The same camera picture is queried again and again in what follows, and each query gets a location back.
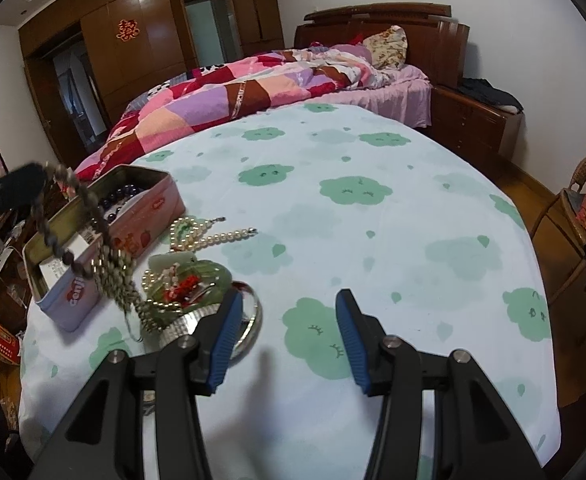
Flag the silver bangle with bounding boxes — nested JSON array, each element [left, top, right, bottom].
[[232, 282, 264, 361]]

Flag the pink bed sheet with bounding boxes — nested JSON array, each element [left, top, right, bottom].
[[338, 62, 433, 128]]

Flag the brown bead bracelet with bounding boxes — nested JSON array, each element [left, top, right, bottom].
[[32, 161, 116, 277]]

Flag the green jade bangle red cord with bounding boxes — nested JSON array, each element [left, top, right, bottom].
[[170, 259, 234, 311]]

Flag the purple bead bracelet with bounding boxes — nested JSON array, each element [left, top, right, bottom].
[[98, 185, 149, 223]]

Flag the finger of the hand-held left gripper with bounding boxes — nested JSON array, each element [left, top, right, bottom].
[[0, 162, 48, 233]]

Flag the wicker chair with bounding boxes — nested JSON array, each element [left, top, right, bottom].
[[530, 152, 586, 346]]

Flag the floral pillow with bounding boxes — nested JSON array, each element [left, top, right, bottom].
[[363, 25, 408, 70]]

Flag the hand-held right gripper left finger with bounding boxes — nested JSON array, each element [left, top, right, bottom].
[[25, 287, 246, 480]]

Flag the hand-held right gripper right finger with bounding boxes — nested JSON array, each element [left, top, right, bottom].
[[334, 288, 546, 480]]

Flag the patchwork quilt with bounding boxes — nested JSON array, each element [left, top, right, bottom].
[[75, 42, 414, 181]]

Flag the pale jade bangle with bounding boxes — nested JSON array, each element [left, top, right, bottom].
[[147, 254, 196, 286]]

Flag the wooden nightstand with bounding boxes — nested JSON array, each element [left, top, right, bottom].
[[430, 82, 524, 171]]

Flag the wooden wardrobe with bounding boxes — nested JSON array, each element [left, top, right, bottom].
[[18, 0, 286, 168]]

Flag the white paper card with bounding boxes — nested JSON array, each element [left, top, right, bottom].
[[38, 255, 76, 293]]

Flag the wooden headboard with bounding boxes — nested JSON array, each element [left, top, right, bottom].
[[293, 4, 471, 88]]

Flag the pink tin box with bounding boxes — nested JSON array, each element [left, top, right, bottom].
[[22, 164, 188, 333]]

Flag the dark folded clothes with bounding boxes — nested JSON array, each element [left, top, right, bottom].
[[457, 77, 524, 113]]

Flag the silver wristwatch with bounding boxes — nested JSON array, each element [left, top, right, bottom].
[[160, 307, 214, 348]]

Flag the pearl necklace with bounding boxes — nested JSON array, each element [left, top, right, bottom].
[[169, 216, 259, 253]]

